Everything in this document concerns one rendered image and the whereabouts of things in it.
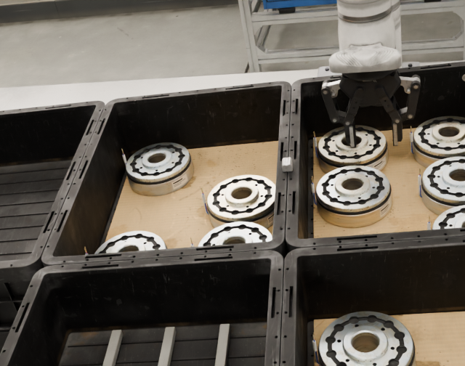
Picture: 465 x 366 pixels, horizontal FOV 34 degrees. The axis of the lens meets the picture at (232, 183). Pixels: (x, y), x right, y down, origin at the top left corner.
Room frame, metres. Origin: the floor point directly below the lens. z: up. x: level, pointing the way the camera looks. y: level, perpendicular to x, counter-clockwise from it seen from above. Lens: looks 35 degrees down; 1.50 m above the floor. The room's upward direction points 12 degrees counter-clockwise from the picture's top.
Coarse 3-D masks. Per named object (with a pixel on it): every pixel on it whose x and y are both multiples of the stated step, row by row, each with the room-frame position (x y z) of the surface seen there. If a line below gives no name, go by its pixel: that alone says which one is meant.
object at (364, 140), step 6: (336, 138) 0.97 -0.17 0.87; (342, 138) 0.96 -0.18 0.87; (360, 138) 0.95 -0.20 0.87; (366, 138) 0.95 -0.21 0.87; (336, 144) 0.95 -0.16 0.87; (342, 144) 0.95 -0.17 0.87; (360, 144) 0.94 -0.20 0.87; (366, 144) 0.94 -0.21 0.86; (342, 150) 0.94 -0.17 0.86; (348, 150) 0.93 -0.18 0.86; (354, 150) 0.93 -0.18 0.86
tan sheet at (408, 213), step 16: (400, 144) 0.97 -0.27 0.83; (400, 160) 0.93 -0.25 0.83; (320, 176) 0.93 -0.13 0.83; (400, 176) 0.89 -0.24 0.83; (416, 176) 0.88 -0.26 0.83; (400, 192) 0.85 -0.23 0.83; (416, 192) 0.84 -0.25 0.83; (400, 208) 0.82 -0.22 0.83; (416, 208) 0.81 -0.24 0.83; (320, 224) 0.82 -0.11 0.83; (384, 224) 0.79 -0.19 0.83; (400, 224) 0.78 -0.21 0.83; (416, 224) 0.78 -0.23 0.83; (432, 224) 0.77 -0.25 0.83
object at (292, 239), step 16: (448, 64) 1.01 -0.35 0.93; (464, 64) 1.00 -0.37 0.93; (304, 80) 1.05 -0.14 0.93; (320, 80) 1.04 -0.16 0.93; (336, 80) 1.03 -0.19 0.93; (288, 176) 0.80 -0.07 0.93; (288, 192) 0.77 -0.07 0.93; (288, 208) 0.74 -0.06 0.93; (288, 224) 0.71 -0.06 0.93; (288, 240) 0.68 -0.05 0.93; (304, 240) 0.67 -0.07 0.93; (320, 240) 0.67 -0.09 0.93; (336, 240) 0.66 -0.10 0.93; (352, 240) 0.66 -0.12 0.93; (368, 240) 0.65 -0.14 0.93; (384, 240) 0.65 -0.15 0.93; (400, 240) 0.64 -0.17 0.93
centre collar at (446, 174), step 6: (450, 168) 0.83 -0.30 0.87; (456, 168) 0.83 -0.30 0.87; (462, 168) 0.83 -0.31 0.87; (444, 174) 0.82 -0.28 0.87; (450, 174) 0.83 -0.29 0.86; (444, 180) 0.81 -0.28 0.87; (450, 180) 0.81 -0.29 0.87; (450, 186) 0.80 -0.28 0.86; (456, 186) 0.80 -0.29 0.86; (462, 186) 0.79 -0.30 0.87
